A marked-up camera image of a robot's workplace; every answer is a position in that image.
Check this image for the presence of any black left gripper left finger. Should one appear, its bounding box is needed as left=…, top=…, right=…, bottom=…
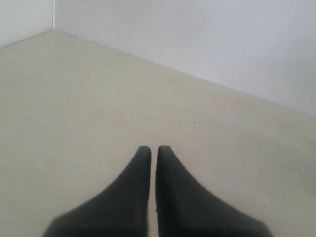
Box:
left=43, top=146, right=151, bottom=237

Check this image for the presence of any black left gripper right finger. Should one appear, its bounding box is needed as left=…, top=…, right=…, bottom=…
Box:
left=155, top=145, right=272, bottom=237

